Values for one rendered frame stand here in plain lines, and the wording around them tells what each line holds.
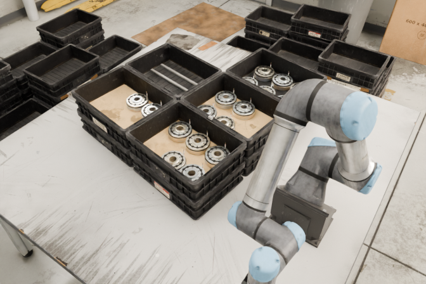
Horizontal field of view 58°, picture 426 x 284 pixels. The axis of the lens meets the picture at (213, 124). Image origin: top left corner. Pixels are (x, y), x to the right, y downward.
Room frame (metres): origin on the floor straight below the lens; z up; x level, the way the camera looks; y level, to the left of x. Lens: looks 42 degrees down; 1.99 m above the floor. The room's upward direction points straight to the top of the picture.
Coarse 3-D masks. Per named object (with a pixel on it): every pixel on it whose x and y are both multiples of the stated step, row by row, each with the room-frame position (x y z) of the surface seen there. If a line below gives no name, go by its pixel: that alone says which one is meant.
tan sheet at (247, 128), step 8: (208, 104) 1.43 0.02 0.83; (224, 112) 1.37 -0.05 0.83; (256, 112) 1.37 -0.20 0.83; (240, 120) 1.31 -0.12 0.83; (248, 120) 1.31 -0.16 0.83; (256, 120) 1.31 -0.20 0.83; (264, 120) 1.31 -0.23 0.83; (240, 128) 1.26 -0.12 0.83; (248, 128) 1.26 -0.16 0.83; (256, 128) 1.26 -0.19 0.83; (248, 136) 1.21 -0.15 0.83
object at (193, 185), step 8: (184, 104) 1.31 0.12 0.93; (160, 112) 1.25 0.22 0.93; (144, 120) 1.20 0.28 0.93; (208, 120) 1.20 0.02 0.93; (136, 128) 1.16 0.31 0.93; (224, 128) 1.15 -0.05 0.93; (128, 136) 1.11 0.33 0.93; (136, 144) 1.07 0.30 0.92; (152, 152) 1.02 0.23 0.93; (232, 152) 1.02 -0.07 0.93; (240, 152) 1.04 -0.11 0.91; (160, 160) 0.98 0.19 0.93; (224, 160) 0.98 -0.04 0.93; (168, 168) 0.95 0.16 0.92; (216, 168) 0.94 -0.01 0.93; (176, 176) 0.92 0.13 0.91; (184, 176) 0.90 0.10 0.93; (208, 176) 0.91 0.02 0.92; (192, 184) 0.86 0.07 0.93; (200, 184) 0.88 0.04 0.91
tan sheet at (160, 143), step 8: (168, 128) 1.26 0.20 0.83; (160, 136) 1.21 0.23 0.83; (168, 136) 1.21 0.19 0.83; (144, 144) 1.16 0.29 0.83; (152, 144) 1.16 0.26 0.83; (160, 144) 1.16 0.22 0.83; (168, 144) 1.16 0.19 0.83; (176, 144) 1.16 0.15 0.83; (184, 144) 1.16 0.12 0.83; (160, 152) 1.11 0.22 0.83; (184, 152) 1.11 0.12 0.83; (192, 160) 1.07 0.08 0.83; (200, 160) 1.07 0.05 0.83; (208, 168) 1.03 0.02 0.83
